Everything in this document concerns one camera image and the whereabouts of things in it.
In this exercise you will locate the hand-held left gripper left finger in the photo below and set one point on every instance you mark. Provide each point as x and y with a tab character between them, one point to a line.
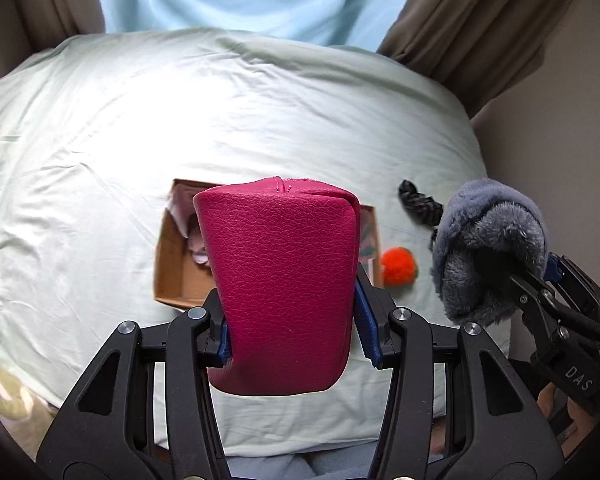
224	346

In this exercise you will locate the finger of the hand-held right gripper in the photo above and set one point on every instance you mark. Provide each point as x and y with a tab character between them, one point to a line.
535	300
560	267

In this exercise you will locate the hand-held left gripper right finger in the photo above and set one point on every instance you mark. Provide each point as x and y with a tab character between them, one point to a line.
367	317

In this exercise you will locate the grey plush slipper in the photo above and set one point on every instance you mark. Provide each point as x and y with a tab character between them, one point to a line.
485	245

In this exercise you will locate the pink leather pouch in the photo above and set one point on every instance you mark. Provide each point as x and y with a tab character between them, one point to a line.
282	285

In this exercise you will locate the cardboard box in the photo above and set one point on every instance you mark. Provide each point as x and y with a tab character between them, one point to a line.
180	270

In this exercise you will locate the person's right hand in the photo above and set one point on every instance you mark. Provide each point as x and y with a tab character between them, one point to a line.
550	405

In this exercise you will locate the orange pom-pom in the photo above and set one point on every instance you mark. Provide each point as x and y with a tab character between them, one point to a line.
399	266

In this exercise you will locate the teal patterned cloth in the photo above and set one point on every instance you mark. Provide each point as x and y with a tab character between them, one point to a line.
368	240

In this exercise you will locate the pink striped cloth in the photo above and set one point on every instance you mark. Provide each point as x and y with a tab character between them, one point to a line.
199	254

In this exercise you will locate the dark striped scrunchie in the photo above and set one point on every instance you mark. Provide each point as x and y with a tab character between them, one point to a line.
420	204

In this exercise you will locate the yellow patterned blanket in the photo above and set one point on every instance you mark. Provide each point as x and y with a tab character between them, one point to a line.
10	390

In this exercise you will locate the pale green bed sheet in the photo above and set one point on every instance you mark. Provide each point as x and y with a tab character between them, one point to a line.
190	120

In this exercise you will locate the brown curtain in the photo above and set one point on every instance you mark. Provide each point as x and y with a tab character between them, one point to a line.
485	20
50	0

